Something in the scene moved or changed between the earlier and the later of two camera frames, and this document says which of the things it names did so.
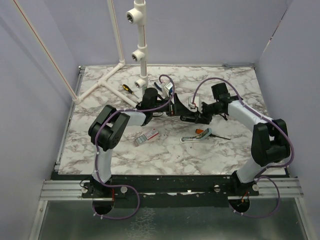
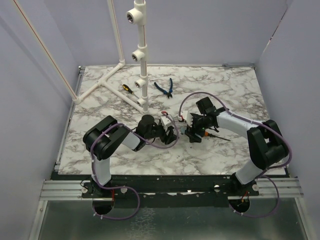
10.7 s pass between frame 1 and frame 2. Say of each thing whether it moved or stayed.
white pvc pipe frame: stayed
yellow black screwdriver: stayed
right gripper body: moved
